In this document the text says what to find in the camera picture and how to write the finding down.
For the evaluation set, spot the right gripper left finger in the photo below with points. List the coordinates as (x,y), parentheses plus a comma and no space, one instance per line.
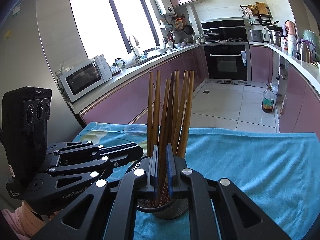
(106,210)

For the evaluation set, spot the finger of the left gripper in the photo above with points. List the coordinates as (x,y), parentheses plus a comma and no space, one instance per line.
(108,159)
(71,153)

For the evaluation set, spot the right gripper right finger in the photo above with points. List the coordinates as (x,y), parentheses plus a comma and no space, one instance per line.
(218,209)

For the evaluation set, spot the black mesh utensil holder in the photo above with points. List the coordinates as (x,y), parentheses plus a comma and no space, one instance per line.
(167,207)

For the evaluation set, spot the wooden chopstick one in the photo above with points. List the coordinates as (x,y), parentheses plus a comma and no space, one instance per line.
(149,119)

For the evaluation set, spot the wooden chopstick two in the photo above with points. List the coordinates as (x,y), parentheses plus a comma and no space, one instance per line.
(155,120)

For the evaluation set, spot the wooden chopstick three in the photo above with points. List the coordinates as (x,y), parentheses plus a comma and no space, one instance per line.
(163,120)

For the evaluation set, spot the dark wooden chopstick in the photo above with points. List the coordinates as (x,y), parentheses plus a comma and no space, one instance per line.
(163,171)

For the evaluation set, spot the wooden chopstick four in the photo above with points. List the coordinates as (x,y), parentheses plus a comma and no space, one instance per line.
(175,103)

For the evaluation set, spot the wooden chopstick five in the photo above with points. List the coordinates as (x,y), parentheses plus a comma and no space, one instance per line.
(180,113)

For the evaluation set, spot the wooden chopstick six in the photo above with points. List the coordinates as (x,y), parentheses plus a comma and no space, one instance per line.
(186,118)

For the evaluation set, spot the pink kitchen cabinets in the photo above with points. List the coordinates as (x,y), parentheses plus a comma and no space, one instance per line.
(239,105)

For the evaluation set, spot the left hand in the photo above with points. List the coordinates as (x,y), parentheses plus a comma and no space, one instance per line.
(23,223)

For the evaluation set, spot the blue floral tablecloth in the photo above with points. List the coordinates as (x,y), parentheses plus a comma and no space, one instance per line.
(279,172)

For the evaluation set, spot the white microwave oven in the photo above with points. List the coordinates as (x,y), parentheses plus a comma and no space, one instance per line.
(85,77)

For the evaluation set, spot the oil bottle on floor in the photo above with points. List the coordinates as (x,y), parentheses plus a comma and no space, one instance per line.
(268,100)

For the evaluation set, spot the black built-in oven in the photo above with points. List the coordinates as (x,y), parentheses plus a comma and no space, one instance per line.
(228,62)

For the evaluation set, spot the black frying pan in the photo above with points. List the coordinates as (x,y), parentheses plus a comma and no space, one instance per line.
(188,29)

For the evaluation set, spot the white water heater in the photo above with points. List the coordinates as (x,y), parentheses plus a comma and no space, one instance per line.
(165,7)

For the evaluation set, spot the steel pot on counter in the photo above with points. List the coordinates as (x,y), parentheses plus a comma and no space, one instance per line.
(275,36)

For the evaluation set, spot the black range hood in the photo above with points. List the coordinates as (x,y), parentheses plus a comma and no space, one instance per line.
(225,30)

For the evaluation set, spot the pink thermos jug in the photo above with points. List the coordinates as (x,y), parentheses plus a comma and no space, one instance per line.
(291,30)

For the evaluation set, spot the black camera box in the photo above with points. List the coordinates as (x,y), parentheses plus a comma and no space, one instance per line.
(25,112)

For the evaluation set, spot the black wall shelf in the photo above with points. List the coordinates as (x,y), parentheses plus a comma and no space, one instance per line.
(257,14)

